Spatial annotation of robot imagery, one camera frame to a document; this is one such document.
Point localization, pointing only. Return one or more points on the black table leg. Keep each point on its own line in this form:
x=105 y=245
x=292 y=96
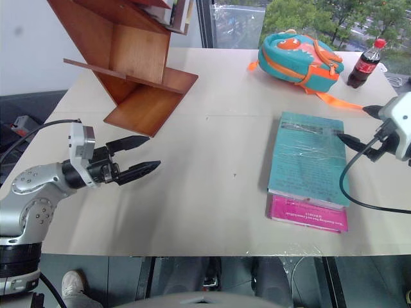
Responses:
x=145 y=276
x=334 y=282

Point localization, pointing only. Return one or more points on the teal orange dinosaur backpack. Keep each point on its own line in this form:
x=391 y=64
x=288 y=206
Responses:
x=289 y=61

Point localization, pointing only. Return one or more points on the brown-covered book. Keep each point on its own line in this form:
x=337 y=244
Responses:
x=184 y=14

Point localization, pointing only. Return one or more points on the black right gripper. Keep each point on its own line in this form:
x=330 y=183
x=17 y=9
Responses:
x=387 y=142

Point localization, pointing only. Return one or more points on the grey rounded robot torso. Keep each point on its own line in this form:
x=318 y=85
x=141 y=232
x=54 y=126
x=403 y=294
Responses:
x=202 y=301

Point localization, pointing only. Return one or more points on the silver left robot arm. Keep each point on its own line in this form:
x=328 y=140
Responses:
x=35 y=192

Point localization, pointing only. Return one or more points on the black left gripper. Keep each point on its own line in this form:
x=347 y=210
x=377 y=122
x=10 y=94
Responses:
x=102 y=168

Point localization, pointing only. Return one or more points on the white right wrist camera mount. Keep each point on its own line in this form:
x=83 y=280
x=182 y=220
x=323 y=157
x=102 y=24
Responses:
x=401 y=128

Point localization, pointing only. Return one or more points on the brown wooden bookshelf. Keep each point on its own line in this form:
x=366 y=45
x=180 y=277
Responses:
x=138 y=54

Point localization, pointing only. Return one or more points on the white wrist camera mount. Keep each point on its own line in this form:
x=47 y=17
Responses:
x=80 y=144
x=401 y=128

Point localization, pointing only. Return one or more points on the cola bottle with red cap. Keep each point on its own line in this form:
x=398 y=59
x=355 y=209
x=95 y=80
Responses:
x=361 y=69

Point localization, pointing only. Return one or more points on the pink book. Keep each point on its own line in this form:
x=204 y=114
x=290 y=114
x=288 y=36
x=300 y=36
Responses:
x=305 y=216

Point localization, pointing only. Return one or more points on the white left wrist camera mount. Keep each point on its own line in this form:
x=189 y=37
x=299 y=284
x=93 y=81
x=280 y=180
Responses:
x=80 y=144

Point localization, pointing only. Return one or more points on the dark window frame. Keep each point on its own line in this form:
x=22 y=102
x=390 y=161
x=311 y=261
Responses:
x=205 y=22

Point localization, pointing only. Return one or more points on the red grey device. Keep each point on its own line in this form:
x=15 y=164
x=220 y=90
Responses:
x=24 y=123

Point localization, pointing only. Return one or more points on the teal book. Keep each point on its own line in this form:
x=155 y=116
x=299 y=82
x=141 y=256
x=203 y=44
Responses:
x=305 y=160

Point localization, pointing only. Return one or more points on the grey trouser leg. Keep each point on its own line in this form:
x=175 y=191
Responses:
x=82 y=301

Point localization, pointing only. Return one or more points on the white shoe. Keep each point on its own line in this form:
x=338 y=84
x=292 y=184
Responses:
x=72 y=284

